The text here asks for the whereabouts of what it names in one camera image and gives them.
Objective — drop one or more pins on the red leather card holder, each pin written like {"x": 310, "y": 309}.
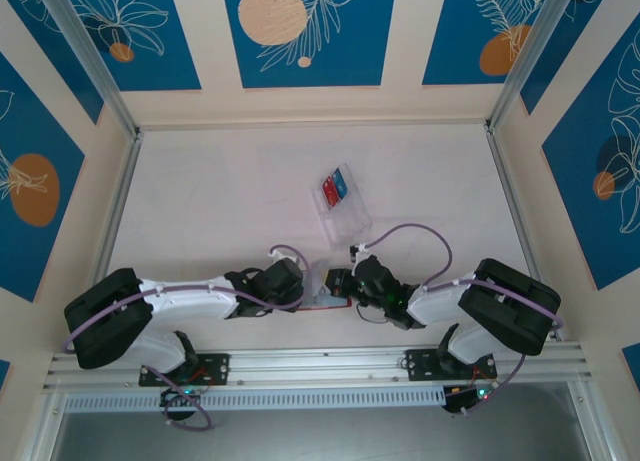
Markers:
{"x": 325, "y": 307}

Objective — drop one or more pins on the red VIP card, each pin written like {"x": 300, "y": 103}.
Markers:
{"x": 330, "y": 191}

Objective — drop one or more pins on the blue VIP card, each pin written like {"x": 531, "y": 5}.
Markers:
{"x": 340, "y": 181}

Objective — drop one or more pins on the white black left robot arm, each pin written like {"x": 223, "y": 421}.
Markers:
{"x": 185, "y": 303}

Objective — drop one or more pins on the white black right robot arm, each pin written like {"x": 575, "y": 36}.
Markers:
{"x": 440, "y": 303}

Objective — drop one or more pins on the clear acrylic card tray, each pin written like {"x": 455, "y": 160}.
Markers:
{"x": 350, "y": 221}

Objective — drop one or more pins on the black controller board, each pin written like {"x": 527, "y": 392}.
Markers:
{"x": 182, "y": 396}
{"x": 465, "y": 398}

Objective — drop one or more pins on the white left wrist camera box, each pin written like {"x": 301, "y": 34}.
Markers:
{"x": 277, "y": 253}

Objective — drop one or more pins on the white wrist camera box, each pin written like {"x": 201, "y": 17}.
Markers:
{"x": 277, "y": 253}
{"x": 361, "y": 251}

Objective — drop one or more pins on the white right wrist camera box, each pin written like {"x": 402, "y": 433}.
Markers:
{"x": 361, "y": 251}

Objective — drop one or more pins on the aluminium mounting rail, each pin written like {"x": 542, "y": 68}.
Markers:
{"x": 320, "y": 363}

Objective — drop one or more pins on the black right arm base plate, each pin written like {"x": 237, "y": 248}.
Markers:
{"x": 420, "y": 363}

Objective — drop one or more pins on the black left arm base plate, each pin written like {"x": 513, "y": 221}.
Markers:
{"x": 220, "y": 366}

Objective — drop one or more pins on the aluminium table side rail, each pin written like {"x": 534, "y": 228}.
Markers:
{"x": 520, "y": 231}
{"x": 117, "y": 211}

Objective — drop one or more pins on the blue floral wall panel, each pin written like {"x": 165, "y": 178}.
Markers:
{"x": 150, "y": 41}
{"x": 450, "y": 41}
{"x": 50, "y": 46}
{"x": 350, "y": 56}
{"x": 30, "y": 131}
{"x": 575, "y": 46}
{"x": 575, "y": 181}

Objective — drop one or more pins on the aluminium frame post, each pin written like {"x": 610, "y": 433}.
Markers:
{"x": 85, "y": 56}
{"x": 592, "y": 426}
{"x": 42, "y": 431}
{"x": 530, "y": 46}

